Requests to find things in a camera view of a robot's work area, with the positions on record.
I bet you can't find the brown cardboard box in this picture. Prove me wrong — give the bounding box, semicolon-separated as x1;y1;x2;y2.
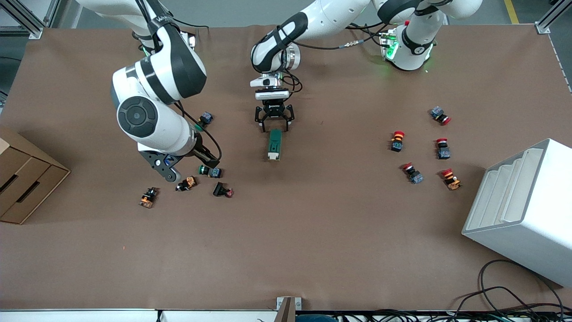
0;126;71;225

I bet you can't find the black cable bundle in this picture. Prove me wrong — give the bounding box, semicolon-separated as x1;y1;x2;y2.
337;286;572;322

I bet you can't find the brown table mat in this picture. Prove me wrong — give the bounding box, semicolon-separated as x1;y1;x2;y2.
0;22;572;312

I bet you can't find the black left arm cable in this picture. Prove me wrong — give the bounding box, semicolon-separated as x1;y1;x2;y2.
277;25;391;95

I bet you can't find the aluminium frame profile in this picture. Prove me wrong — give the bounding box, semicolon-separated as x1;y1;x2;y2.
0;0;62;40
535;0;572;34

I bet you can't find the black looped cable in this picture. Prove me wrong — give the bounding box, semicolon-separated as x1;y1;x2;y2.
478;259;564;310

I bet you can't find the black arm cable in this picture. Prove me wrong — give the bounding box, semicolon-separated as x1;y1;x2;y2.
173;101;223;162
277;25;391;95

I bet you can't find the white slotted bin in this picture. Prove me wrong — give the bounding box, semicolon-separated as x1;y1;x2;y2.
462;138;572;288

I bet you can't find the metal bracket with cardboard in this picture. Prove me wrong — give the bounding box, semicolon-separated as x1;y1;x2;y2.
276;296;303;322

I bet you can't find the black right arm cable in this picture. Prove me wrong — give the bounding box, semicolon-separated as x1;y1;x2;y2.
173;101;223;162

